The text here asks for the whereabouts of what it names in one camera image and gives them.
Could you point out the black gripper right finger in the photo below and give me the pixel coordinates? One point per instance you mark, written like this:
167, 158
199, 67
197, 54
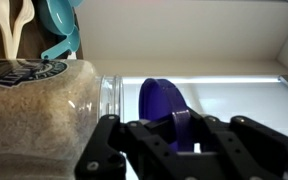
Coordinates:
250, 146

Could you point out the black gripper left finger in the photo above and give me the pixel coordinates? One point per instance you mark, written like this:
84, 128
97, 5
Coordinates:
100, 153

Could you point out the blue round lid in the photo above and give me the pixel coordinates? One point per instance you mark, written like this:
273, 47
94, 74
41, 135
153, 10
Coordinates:
157, 100

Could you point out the clear jar of rice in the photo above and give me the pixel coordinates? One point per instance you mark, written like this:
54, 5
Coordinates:
34, 116

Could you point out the large teal measuring cup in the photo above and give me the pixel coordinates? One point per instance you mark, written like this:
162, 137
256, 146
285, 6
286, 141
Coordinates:
71, 40

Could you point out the medium teal measuring cup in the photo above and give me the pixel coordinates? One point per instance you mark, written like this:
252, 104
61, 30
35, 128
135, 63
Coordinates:
57, 16

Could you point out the small teal measuring cup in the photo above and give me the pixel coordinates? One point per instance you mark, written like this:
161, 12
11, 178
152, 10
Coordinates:
75, 2

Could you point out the wooden fork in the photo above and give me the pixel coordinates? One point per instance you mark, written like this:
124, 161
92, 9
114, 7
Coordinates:
24, 16

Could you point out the wooden spoon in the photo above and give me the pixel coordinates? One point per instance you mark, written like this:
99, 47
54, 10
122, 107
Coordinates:
2, 20

